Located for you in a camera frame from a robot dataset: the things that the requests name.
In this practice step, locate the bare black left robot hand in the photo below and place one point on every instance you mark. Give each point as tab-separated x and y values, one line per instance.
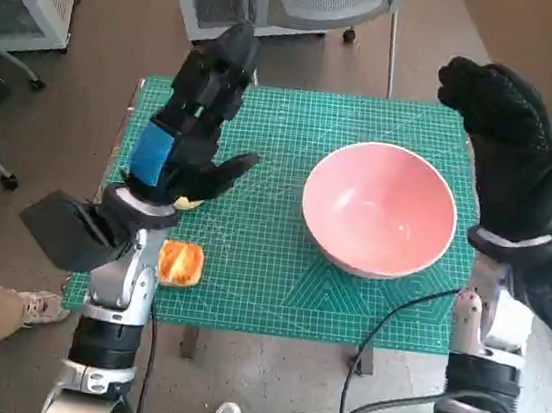
195	106

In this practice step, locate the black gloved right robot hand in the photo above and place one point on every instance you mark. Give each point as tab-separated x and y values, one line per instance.
513	160

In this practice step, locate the pink bowl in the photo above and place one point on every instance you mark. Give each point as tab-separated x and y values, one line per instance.
381	209

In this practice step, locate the orange toy bread loaf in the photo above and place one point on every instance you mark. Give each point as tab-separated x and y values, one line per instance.
181	263

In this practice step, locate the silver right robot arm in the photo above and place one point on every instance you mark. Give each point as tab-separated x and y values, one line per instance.
481	383

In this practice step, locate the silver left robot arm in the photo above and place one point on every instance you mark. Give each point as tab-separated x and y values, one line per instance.
116	277

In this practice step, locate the small pale toy bread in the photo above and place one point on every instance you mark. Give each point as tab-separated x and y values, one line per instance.
186	203

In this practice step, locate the green cutting mat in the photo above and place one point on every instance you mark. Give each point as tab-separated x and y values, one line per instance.
285	132

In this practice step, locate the grey metal chair base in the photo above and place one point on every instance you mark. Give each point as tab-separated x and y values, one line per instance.
9	181

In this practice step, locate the dark table leg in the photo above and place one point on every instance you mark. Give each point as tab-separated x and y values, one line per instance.
190	342
365	361

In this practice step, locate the person's shoe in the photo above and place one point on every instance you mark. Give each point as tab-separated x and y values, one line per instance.
44	306

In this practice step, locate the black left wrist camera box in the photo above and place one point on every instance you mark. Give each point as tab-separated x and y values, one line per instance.
71	232

